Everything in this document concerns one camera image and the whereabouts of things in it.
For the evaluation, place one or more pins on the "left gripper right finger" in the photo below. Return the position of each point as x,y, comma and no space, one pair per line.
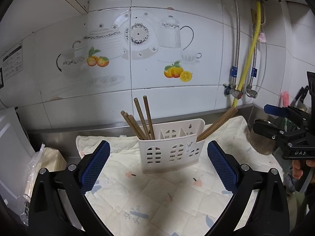
226,167

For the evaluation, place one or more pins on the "clear glass mug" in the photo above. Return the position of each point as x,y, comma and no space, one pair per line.
23,205

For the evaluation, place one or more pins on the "pink bottle brush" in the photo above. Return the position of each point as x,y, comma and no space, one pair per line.
285,98

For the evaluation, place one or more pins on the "wooden chopstick nine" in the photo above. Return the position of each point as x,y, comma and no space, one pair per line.
126,118

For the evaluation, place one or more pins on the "metal bowl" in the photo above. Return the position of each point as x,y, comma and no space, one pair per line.
261,144

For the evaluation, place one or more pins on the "beige plastic utensil holder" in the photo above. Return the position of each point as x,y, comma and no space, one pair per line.
175,146

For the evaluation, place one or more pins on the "wooden chopstick six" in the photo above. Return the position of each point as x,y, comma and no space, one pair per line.
140,113

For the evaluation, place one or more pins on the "right hand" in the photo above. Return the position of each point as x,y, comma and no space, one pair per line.
297,168

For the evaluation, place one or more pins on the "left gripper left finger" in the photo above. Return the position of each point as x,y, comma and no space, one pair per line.
91,166

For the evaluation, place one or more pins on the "wooden chopstick five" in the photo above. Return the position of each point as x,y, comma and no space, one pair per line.
146,104

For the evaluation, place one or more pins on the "black handled knife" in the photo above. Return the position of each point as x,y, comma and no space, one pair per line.
298,101

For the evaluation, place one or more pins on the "wooden chopstick ten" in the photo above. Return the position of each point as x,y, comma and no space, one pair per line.
137,127

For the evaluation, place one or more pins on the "wooden chopstick four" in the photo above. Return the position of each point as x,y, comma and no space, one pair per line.
134,125

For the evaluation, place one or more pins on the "white quilted patterned mat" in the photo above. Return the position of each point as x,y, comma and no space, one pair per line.
183,202

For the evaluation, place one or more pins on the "wooden chopstick one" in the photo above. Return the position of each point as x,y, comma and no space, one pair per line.
216,125

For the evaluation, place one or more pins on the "metal water valve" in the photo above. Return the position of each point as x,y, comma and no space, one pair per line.
230,89

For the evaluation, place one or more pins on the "beige tissue pack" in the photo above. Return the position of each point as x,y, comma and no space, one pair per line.
46,157

